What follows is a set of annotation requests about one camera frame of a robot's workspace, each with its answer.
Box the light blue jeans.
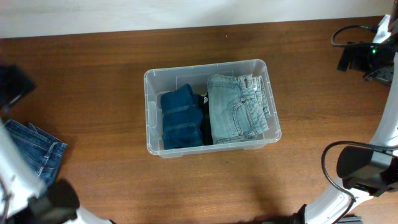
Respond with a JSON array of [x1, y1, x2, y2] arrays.
[[207, 74, 271, 144]]

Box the black garment with logo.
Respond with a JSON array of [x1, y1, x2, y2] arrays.
[[199, 93, 213, 146]]

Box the teal garment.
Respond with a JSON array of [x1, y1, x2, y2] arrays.
[[160, 84, 203, 150]]

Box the dark blue jeans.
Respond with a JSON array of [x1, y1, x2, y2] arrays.
[[5, 119, 67, 186]]

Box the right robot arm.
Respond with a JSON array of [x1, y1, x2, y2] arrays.
[[289, 12, 397, 223]]

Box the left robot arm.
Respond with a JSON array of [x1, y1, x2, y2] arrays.
[[1, 119, 109, 224]]

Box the clear plastic storage bin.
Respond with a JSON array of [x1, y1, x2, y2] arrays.
[[144, 59, 282, 159]]

